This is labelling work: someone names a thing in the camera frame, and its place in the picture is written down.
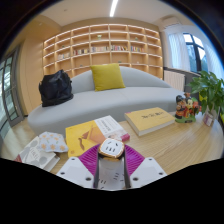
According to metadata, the white charger with copper rim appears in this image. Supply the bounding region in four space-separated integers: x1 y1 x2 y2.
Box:
98 137 126 168

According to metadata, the long ceiling light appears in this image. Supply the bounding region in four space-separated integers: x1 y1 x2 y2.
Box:
109 0 119 18

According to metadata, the dark-framed window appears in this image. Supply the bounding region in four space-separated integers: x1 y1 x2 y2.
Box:
182 32 209 73

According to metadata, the potted green plant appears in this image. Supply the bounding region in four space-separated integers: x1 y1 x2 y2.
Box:
187 70 224 117

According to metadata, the white radiator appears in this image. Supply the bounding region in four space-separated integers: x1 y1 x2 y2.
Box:
163 69 186 93

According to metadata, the wooden wall shelf unit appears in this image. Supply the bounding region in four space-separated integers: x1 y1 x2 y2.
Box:
42 23 164 80

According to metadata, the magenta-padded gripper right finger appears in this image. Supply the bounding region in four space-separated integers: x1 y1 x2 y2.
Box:
123 144 168 190

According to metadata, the small white jar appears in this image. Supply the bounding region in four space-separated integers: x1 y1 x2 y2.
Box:
202 111 216 128

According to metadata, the thick yellow book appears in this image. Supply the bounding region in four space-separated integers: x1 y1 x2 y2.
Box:
124 106 176 137

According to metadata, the glass door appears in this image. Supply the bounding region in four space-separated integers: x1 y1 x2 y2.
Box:
0 49 24 129

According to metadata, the three-figure colourful figurine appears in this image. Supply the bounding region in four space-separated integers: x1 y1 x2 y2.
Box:
174 92 202 124

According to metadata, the yellow and white book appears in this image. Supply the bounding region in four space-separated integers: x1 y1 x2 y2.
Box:
65 115 131 158

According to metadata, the yellow square cushion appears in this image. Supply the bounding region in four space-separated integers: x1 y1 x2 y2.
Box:
89 62 127 92

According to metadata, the black bag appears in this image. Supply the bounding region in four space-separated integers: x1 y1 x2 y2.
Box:
38 69 75 108

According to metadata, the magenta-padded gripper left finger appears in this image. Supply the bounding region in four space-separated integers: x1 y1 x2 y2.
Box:
55 143 101 190

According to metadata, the white air conditioner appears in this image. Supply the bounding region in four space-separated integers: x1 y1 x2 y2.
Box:
161 16 183 29

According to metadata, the floral fabric pouch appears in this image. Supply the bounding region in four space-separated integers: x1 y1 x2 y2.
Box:
36 131 69 154

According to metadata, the grey and red book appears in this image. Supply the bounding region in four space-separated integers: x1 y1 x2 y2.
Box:
14 135 61 173

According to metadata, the grey curved sofa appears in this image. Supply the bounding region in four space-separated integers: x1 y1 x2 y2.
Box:
27 65 186 136

